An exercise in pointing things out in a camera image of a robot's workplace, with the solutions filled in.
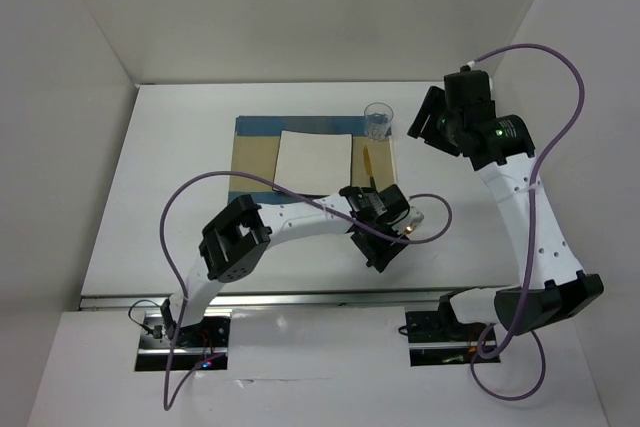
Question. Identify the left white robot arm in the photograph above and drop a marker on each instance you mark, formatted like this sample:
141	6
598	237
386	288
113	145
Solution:
232	244

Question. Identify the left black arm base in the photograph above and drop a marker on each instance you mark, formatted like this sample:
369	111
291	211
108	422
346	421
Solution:
204	345

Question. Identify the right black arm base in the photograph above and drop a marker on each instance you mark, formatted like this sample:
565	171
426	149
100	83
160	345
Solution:
435	338

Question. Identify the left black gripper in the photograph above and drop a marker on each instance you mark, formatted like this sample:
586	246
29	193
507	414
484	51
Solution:
378	254

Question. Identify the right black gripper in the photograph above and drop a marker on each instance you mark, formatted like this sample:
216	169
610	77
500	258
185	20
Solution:
434	102

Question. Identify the gold knife green handle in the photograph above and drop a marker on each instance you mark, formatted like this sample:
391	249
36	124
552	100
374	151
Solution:
368	167

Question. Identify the square white black-rimmed plate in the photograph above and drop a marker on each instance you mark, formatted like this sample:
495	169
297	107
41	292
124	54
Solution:
314	165

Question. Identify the clear drinking glass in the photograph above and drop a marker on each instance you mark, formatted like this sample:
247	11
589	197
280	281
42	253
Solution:
378	118

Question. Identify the blue beige white placemat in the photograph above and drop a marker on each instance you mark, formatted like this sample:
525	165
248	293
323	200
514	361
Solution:
256	143

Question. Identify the aluminium rail frame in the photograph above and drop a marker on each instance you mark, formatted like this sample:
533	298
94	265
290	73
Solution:
161	197

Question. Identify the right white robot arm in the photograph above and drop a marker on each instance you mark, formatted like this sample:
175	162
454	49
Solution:
553	285

